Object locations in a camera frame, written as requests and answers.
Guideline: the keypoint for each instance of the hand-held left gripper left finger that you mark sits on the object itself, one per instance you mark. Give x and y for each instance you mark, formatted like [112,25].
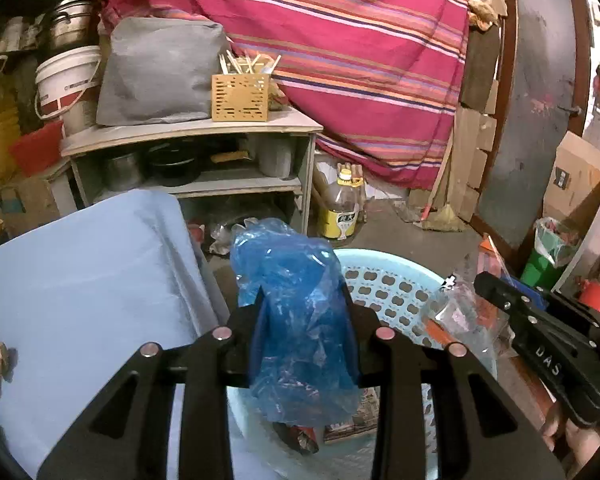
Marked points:
[242,340]

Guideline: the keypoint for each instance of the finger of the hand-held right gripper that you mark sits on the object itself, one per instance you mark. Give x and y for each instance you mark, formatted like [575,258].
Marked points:
[580,315]
[545,355]

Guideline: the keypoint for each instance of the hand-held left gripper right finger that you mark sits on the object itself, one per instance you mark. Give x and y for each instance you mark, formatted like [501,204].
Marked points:
[367,332]

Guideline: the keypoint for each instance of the light blue plastic basket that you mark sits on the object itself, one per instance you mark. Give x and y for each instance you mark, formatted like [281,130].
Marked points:
[380,285]

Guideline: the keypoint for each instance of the blue plastic bag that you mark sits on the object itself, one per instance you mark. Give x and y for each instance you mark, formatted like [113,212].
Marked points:
[295,310]

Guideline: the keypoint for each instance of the clear plastic wrapper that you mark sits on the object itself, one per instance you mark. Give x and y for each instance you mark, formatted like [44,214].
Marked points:
[455,310]

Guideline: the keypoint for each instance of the person's right hand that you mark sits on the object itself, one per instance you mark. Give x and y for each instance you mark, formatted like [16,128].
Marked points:
[570,440]

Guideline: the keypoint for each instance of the red round plastic object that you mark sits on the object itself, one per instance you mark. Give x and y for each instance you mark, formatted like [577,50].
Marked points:
[596,300]

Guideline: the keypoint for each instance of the green waste bin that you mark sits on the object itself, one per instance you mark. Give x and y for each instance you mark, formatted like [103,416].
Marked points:
[535,270]

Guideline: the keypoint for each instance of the printed paper piece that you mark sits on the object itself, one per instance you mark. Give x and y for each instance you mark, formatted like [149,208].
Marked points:
[352,417]

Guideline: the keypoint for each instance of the orange paper packet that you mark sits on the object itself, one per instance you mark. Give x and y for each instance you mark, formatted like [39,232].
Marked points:
[495,260]

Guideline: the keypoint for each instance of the crumpled clear plastic bag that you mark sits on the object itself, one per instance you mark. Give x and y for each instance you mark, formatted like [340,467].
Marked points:
[225,237]

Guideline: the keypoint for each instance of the dark red snack wrapper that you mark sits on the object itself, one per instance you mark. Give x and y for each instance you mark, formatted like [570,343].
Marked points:
[300,437]

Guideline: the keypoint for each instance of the cooking oil bottle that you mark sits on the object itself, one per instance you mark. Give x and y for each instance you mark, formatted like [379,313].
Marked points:
[340,205]

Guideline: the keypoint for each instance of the straw broom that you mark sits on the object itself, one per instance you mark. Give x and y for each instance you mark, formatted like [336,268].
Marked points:
[442,217]

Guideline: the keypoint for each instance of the brown cardboard box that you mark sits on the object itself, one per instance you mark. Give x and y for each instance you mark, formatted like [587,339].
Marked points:
[575,175]

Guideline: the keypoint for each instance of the steel canister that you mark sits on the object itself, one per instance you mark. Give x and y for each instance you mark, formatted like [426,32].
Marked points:
[277,157]

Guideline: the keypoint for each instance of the black pan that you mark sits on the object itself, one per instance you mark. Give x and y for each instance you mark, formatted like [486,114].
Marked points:
[172,165]

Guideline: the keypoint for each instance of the small steel pot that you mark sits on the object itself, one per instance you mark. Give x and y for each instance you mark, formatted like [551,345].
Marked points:
[122,172]

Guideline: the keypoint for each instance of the brown framed dark board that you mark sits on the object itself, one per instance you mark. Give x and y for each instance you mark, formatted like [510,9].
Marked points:
[530,110]

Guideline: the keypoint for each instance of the low wooden shelf cabinet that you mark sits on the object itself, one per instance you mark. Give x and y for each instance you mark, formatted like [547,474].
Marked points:
[180,127]

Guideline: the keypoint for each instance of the stacked cardboard sheets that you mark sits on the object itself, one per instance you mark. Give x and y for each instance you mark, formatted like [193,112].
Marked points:
[477,110]

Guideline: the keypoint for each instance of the yellow chopstick holder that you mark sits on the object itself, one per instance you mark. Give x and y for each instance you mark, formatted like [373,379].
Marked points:
[240,97]

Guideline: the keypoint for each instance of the red striped blanket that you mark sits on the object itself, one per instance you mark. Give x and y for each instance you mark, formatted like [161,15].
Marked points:
[355,60]

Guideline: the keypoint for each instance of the bundle of chopsticks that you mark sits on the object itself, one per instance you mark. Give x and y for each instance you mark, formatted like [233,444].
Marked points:
[245,64]

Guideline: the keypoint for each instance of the red plastic basket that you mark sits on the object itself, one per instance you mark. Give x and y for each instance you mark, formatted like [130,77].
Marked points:
[37,147]

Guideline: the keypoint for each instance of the white plastic bucket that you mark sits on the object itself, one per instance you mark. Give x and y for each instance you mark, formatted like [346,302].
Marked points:
[67,85]

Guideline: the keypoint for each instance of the yellow oil jug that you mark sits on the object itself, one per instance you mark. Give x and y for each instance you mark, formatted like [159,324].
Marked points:
[0,125]

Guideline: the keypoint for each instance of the large steel pot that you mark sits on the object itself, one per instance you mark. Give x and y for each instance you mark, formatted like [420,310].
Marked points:
[72,22]

